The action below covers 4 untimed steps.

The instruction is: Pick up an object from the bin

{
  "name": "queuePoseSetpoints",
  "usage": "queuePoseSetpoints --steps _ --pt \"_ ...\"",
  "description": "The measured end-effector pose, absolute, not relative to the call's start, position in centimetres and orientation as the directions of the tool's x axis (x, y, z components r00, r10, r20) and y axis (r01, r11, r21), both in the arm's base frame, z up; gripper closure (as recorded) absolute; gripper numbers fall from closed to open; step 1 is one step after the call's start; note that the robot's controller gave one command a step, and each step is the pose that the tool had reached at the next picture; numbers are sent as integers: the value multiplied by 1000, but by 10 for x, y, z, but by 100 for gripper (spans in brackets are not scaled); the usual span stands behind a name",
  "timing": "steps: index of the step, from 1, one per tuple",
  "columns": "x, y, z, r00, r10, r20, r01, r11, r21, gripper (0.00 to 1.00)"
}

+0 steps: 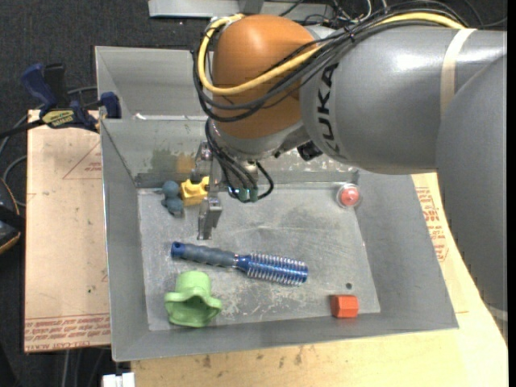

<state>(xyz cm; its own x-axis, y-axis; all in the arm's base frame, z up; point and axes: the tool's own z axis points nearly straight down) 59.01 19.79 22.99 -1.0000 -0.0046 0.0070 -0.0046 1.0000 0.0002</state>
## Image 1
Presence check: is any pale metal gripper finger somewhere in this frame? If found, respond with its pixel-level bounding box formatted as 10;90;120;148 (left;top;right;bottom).
197;198;213;241
209;198;223;234

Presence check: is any yellow toy block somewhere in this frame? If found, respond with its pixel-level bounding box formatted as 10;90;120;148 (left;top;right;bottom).
179;176;211;207

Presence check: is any blue-grey toy figure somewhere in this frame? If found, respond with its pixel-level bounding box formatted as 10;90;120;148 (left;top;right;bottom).
160;180;186;218

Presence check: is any grey metal bin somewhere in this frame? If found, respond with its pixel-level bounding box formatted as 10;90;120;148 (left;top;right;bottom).
94;45;460;363

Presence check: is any green plastic flower-shaped cup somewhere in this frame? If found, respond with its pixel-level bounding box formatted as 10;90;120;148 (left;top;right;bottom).
163;270;224;329

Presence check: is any red knob in clear cap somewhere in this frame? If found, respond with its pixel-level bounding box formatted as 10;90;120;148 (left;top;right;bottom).
335;183;362;210

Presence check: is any brown cardboard board, red print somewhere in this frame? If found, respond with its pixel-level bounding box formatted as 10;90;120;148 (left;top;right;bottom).
23;109;471;354

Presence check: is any orange-red small block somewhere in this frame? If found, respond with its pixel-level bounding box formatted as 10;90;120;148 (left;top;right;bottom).
329;294;360;319

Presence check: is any blue hairbrush with grey handle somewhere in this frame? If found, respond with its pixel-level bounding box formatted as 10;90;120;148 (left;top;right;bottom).
170;240;310;287

